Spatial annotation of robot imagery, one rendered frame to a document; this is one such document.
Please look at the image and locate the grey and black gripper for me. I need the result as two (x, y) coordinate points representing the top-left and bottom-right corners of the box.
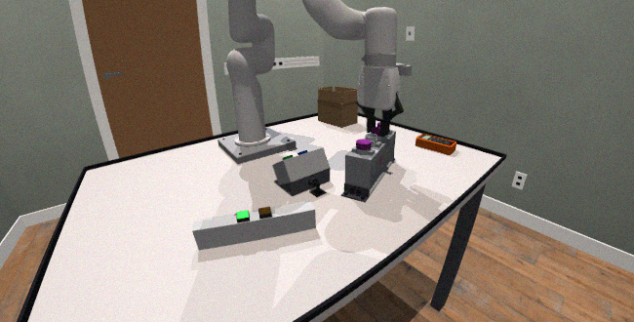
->
(356, 65), (404, 137)

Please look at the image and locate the small brown cardboard box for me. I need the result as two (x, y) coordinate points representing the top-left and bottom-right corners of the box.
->
(318, 86), (358, 128)

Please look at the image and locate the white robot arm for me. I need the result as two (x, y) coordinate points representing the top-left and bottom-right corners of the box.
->
(226, 0), (413, 146)

